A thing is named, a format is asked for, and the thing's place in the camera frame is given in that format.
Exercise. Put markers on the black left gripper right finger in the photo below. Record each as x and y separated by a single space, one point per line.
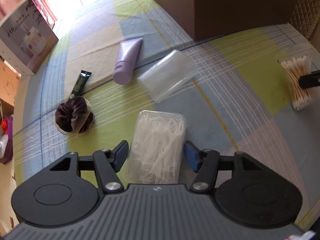
205 164

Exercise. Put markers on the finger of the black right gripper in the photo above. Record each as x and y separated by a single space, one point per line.
310 80

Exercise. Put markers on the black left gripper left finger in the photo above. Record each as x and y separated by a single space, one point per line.
107 164

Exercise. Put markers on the clear box of floss picks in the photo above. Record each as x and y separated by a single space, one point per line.
156 148

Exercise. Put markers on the dark purple velvet scrunchie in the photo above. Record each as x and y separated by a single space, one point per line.
74 115

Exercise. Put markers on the dark green small tube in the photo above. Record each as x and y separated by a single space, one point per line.
80 83

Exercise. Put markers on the clear plastic lid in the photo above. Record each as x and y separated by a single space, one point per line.
168 75

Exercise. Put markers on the lavender cream tube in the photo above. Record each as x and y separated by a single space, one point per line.
126 60

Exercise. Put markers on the purple tray with clutter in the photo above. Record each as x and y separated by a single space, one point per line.
6 140

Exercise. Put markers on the box of cotton swabs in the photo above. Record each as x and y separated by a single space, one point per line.
296 62

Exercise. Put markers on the quilted brown chair cover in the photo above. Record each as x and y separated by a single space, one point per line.
305 17

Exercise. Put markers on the plaid tablecloth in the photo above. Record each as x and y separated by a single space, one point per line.
239 100

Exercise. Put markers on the brown cardboard storage box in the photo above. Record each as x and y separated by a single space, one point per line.
203 19

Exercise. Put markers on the white humidifier box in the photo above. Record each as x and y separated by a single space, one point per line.
26 38

